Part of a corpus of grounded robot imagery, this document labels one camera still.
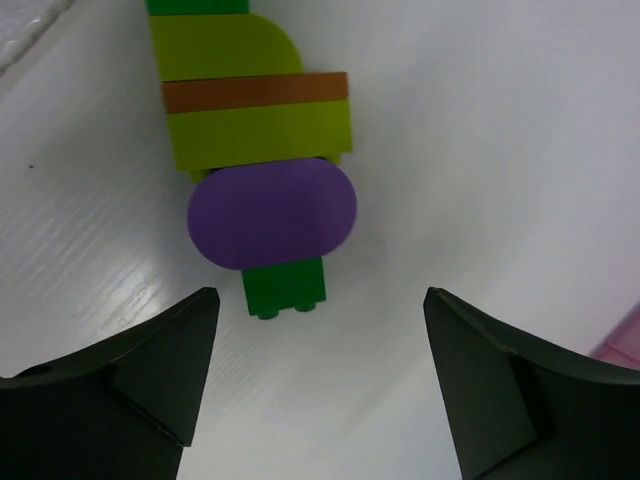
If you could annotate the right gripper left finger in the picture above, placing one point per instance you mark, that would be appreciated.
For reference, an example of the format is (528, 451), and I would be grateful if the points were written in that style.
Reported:
(123, 408)

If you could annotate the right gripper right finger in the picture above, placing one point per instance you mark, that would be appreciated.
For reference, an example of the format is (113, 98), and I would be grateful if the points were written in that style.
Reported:
(520, 407)

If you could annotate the large pink bin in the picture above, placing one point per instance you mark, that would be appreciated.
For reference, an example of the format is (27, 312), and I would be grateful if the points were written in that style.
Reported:
(621, 346)

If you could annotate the multicolour lego stack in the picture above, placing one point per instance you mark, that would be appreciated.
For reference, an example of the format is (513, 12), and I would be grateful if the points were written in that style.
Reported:
(262, 139)

